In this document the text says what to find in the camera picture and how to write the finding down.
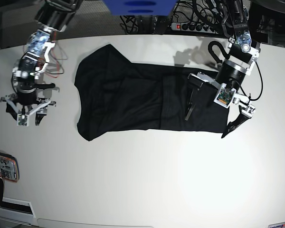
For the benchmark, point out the black power strip red switch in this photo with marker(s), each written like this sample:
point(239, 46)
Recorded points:
point(193, 27)

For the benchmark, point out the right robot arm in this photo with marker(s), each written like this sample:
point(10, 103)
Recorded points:
point(54, 16)

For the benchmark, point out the white tray at table edge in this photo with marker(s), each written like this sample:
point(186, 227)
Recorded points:
point(17, 211)

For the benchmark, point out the small sticker label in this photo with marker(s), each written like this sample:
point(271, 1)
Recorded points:
point(277, 225)

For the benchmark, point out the blue plastic box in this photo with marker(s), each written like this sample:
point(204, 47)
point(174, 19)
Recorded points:
point(140, 7)

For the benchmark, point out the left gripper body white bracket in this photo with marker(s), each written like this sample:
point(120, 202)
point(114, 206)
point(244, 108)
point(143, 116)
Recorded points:
point(226, 94)

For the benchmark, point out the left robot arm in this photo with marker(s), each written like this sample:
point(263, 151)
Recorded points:
point(234, 65)

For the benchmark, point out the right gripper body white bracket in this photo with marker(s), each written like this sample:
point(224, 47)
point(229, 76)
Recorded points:
point(26, 111)

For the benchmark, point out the black T-shirt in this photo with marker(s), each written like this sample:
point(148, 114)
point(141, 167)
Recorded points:
point(119, 95)

